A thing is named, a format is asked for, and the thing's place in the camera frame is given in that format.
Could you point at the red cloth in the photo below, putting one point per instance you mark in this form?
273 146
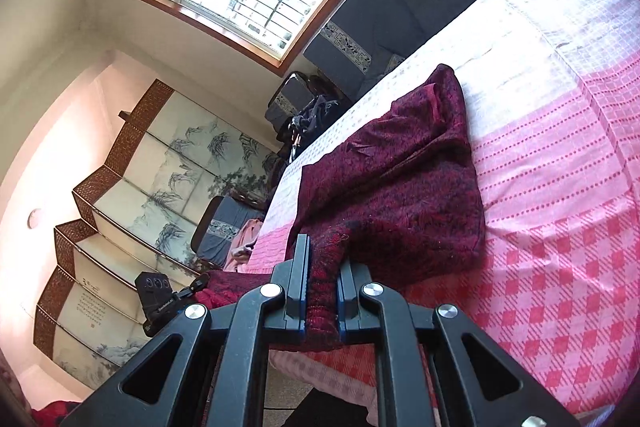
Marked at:
52 414

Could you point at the pale pink cloth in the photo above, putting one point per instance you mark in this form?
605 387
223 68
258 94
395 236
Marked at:
242 244

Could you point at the round wall fixture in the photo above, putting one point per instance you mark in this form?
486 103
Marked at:
35 218

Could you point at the dark grey patterned sofa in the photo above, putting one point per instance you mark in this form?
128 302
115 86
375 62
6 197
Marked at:
375 22

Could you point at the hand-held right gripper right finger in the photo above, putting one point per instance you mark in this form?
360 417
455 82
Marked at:
345 302

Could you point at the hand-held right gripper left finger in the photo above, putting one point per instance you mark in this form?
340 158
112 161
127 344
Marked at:
300 292

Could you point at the pile of dark clothes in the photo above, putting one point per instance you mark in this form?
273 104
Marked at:
315 117

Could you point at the maroon floral knit sweater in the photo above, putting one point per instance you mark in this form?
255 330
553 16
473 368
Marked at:
390 187

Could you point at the grey cushioned wooden armchair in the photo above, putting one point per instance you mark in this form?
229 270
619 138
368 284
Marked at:
220 227
290 97

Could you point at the pink checked bed sheet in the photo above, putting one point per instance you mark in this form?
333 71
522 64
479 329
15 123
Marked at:
550 157

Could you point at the black object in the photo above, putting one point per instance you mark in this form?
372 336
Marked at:
325 409

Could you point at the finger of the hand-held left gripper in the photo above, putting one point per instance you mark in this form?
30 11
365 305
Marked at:
192 287

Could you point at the painted folding screen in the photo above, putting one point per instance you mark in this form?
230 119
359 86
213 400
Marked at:
175 167

